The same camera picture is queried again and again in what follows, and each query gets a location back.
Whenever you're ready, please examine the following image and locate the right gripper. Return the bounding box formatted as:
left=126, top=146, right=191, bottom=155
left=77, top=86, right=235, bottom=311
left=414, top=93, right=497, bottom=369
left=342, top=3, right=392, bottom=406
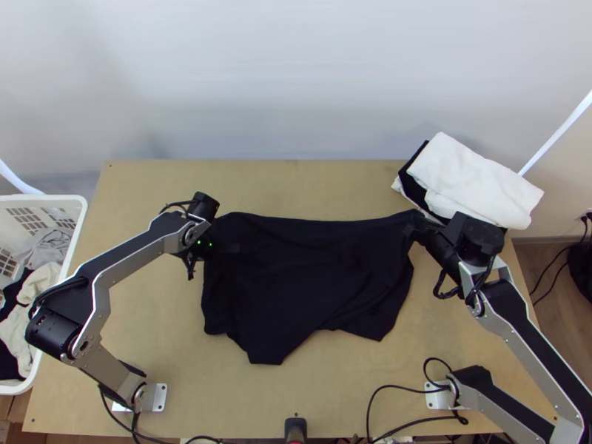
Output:
left=401, top=217, right=458, bottom=261

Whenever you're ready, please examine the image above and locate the black t-shirt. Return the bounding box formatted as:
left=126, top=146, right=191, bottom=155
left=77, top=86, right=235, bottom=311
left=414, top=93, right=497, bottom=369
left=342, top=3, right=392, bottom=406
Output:
left=200, top=209, right=420, bottom=366

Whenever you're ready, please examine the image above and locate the pile of folded clothes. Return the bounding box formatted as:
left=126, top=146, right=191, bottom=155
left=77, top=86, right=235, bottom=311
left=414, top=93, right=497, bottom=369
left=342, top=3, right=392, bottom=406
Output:
left=390, top=131, right=545, bottom=231

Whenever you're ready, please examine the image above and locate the white laundry basket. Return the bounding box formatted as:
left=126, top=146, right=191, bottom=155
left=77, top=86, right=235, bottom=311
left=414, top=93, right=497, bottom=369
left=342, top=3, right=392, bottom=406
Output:
left=0, top=194, right=89, bottom=397

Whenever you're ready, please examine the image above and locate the heap of clothes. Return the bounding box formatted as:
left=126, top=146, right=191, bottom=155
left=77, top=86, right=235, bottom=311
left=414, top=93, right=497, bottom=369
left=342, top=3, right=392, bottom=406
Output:
left=0, top=226, right=80, bottom=381

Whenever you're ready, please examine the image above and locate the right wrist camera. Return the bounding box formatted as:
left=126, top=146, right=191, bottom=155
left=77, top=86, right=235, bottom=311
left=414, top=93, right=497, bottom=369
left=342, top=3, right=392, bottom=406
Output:
left=445, top=211, right=474, bottom=249

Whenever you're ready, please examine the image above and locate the black cable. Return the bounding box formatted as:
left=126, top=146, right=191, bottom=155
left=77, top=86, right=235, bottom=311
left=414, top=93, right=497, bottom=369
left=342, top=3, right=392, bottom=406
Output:
left=432, top=269, right=466, bottom=302
left=423, top=357, right=469, bottom=426
left=528, top=212, right=592, bottom=309
left=366, top=383, right=457, bottom=444
left=98, top=387, right=186, bottom=444

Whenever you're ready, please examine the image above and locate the white wall strip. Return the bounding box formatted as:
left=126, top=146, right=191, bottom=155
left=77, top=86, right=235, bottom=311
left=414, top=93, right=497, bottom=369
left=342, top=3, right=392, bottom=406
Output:
left=517, top=89, right=592, bottom=178
left=0, top=158, right=47, bottom=196

